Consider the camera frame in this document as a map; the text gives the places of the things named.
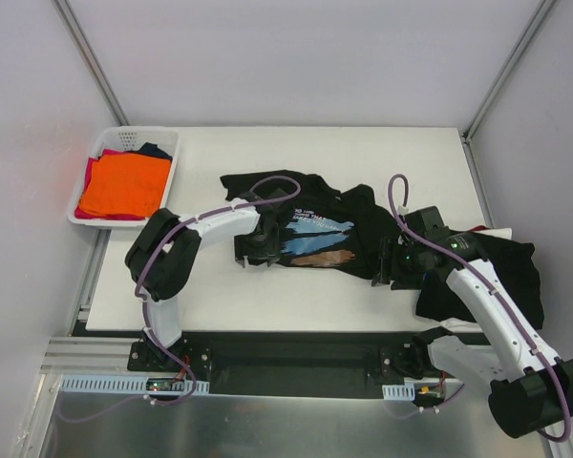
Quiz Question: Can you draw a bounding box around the black t shirt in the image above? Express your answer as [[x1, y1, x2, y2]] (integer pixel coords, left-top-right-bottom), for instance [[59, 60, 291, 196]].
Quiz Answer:
[[220, 170, 400, 280], [415, 232, 544, 330]]

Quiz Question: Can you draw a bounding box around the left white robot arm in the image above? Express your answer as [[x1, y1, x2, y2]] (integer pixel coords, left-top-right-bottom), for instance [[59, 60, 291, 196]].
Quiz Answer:
[[125, 176, 301, 372]]

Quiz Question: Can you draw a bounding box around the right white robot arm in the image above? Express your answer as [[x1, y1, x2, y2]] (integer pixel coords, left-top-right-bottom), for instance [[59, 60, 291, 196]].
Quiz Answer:
[[372, 206, 573, 443]]

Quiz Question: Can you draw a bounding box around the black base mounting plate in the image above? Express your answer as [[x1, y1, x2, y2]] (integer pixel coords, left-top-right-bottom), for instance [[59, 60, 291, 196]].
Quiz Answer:
[[126, 329, 477, 397]]

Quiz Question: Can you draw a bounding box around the orange t shirt in basket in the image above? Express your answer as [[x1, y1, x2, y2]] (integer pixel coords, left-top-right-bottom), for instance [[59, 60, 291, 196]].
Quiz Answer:
[[79, 153, 172, 218]]

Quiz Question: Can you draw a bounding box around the navy t shirt in basket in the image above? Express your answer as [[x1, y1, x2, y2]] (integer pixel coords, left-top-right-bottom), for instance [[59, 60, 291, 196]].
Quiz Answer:
[[137, 142, 173, 161]]

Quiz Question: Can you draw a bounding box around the right white cable duct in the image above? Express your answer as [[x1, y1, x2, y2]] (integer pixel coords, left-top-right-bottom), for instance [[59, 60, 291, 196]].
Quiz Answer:
[[382, 382, 416, 402]]

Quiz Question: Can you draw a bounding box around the white cable duct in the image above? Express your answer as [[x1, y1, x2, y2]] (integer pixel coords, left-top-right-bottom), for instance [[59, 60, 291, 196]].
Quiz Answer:
[[60, 375, 210, 396], [382, 382, 416, 402]]

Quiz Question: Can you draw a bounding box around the right aluminium corner post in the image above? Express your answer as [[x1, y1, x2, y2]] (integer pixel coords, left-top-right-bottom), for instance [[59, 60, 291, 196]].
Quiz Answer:
[[461, 0, 558, 144]]

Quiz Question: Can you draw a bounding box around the aluminium corner post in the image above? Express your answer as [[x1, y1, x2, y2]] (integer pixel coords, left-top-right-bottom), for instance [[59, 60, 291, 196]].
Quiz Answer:
[[51, 0, 130, 127], [461, 0, 558, 144]]

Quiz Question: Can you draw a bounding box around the left white cable duct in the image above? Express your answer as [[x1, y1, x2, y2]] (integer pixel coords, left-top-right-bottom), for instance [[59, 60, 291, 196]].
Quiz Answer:
[[60, 375, 210, 396]]

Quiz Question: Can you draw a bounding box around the left aluminium corner post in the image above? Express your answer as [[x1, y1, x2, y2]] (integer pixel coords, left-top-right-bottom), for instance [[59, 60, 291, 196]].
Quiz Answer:
[[51, 0, 130, 127]]

